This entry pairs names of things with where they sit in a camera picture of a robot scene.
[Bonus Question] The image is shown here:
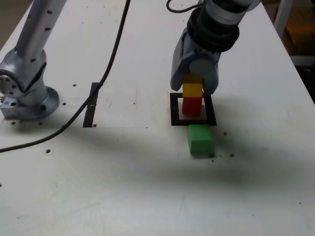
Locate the white metal shelf frame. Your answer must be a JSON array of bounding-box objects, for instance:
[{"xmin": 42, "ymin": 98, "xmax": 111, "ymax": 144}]
[{"xmin": 273, "ymin": 0, "xmax": 315, "ymax": 67}]

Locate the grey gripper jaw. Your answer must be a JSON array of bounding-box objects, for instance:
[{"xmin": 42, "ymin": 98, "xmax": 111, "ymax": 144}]
[
  {"xmin": 189, "ymin": 59, "xmax": 220, "ymax": 95},
  {"xmin": 170, "ymin": 32, "xmax": 193, "ymax": 91}
]

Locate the red cube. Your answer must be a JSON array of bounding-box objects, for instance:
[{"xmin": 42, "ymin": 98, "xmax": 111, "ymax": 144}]
[{"xmin": 182, "ymin": 96, "xmax": 203, "ymax": 116}]

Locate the green cube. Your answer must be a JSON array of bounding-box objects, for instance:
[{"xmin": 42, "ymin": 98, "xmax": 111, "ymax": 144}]
[{"xmin": 187, "ymin": 124, "xmax": 214, "ymax": 155}]

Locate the black tape strip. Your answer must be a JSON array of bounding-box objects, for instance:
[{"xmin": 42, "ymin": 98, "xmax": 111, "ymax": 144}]
[{"xmin": 83, "ymin": 82, "xmax": 101, "ymax": 128}]

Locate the black cable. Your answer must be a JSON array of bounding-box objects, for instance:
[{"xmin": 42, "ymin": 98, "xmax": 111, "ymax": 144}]
[{"xmin": 0, "ymin": 0, "xmax": 205, "ymax": 153}]

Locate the yellow cube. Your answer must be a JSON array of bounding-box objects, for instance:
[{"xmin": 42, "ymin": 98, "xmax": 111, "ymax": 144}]
[{"xmin": 182, "ymin": 72, "xmax": 204, "ymax": 98}]

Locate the brown cardboard box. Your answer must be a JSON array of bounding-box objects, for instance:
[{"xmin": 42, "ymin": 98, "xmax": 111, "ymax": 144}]
[{"xmin": 285, "ymin": 17, "xmax": 315, "ymax": 56}]

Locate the black tape square outline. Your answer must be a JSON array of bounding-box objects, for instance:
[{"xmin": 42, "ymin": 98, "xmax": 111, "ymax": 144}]
[{"xmin": 169, "ymin": 92, "xmax": 217, "ymax": 127}]

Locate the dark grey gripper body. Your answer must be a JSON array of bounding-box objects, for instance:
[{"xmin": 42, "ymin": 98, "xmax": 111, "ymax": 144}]
[{"xmin": 182, "ymin": 34, "xmax": 222, "ymax": 65}]

